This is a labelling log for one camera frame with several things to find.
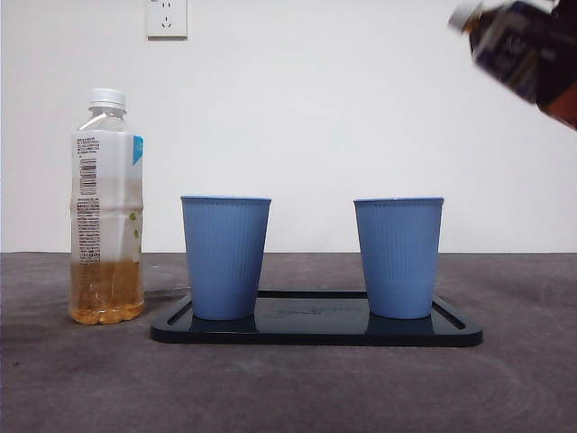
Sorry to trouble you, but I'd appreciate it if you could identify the dark oolong tea bottle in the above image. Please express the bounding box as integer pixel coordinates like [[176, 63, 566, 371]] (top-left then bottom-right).
[[447, 0, 577, 133]]

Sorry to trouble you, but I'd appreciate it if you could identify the white-label yellow tea bottle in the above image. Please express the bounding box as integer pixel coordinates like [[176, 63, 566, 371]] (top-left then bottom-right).
[[67, 88, 147, 326]]

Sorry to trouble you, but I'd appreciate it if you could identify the blue ribbed plastic cup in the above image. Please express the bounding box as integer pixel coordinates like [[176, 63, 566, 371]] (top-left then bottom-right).
[[353, 196, 445, 320], [179, 194, 273, 321]]

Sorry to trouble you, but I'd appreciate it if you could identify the dark teal rectangular tray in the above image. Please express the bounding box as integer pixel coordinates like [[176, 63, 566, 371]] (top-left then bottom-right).
[[150, 290, 484, 348]]

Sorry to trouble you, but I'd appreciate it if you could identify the white wall socket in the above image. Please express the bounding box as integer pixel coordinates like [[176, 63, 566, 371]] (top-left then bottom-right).
[[146, 0, 188, 41]]

